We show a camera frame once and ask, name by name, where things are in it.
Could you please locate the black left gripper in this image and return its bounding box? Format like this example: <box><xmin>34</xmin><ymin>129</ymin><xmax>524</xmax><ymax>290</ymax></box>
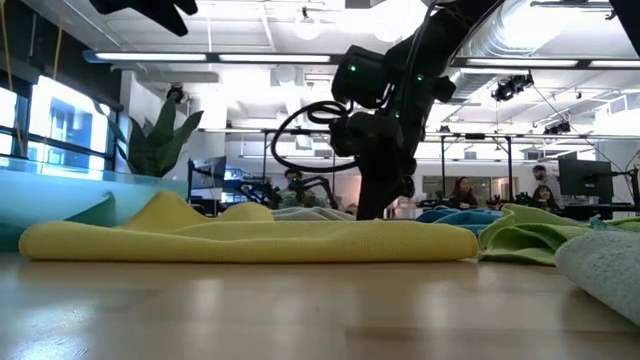
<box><xmin>88</xmin><ymin>0</ymin><xmax>199</xmax><ymax>37</ymax></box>

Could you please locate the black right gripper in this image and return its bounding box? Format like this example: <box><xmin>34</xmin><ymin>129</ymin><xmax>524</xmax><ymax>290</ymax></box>
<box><xmin>329</xmin><ymin>112</ymin><xmax>419</xmax><ymax>221</ymax></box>

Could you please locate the pale green microfiber towel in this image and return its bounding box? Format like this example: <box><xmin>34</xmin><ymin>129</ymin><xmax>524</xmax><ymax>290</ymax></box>
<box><xmin>272</xmin><ymin>206</ymin><xmax>357</xmax><ymax>223</ymax></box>
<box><xmin>554</xmin><ymin>229</ymin><xmax>640</xmax><ymax>326</ymax></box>

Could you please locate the blue microfiber towel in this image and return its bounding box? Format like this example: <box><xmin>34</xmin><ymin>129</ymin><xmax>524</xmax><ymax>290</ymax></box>
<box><xmin>414</xmin><ymin>207</ymin><xmax>505</xmax><ymax>236</ymax></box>

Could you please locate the yellow microfiber towel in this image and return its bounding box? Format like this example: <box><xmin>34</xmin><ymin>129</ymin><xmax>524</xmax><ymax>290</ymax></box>
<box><xmin>18</xmin><ymin>190</ymin><xmax>480</xmax><ymax>264</ymax></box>

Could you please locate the lime green microfiber towel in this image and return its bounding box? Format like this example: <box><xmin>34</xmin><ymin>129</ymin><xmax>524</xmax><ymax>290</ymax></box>
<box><xmin>477</xmin><ymin>203</ymin><xmax>640</xmax><ymax>266</ymax></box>

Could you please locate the long ceiling light fixture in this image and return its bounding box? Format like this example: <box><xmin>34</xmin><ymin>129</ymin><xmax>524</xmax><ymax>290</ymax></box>
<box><xmin>449</xmin><ymin>57</ymin><xmax>640</xmax><ymax>70</ymax></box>
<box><xmin>82</xmin><ymin>49</ymin><xmax>341</xmax><ymax>65</ymax></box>

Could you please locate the person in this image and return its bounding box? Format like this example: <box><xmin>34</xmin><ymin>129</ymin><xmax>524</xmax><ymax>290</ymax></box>
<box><xmin>282</xmin><ymin>168</ymin><xmax>326</xmax><ymax>209</ymax></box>
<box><xmin>529</xmin><ymin>164</ymin><xmax>564</xmax><ymax>210</ymax></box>
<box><xmin>449</xmin><ymin>175</ymin><xmax>480</xmax><ymax>209</ymax></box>

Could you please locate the round white ceiling lamp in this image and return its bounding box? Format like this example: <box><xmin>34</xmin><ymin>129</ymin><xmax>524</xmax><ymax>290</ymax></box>
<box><xmin>293</xmin><ymin>7</ymin><xmax>322</xmax><ymax>41</ymax></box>

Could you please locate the green succulent plant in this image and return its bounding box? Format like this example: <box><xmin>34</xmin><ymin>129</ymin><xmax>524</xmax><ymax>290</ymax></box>
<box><xmin>94</xmin><ymin>97</ymin><xmax>205</xmax><ymax>179</ymax></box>

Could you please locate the large glass window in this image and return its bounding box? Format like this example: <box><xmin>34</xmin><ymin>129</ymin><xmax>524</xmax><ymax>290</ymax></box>
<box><xmin>0</xmin><ymin>74</ymin><xmax>121</xmax><ymax>174</ymax></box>

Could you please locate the black computer monitor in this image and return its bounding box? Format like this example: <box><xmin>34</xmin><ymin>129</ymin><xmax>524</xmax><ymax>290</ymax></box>
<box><xmin>558</xmin><ymin>152</ymin><xmax>615</xmax><ymax>200</ymax></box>
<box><xmin>189</xmin><ymin>155</ymin><xmax>228</xmax><ymax>190</ymax></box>

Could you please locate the black metal rig frame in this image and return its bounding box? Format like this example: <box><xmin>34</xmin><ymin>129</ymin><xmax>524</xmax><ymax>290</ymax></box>
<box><xmin>439</xmin><ymin>132</ymin><xmax>515</xmax><ymax>206</ymax></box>

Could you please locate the silver ventilation duct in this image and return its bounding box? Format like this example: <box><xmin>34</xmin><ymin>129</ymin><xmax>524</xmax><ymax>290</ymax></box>
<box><xmin>449</xmin><ymin>0</ymin><xmax>640</xmax><ymax>101</ymax></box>

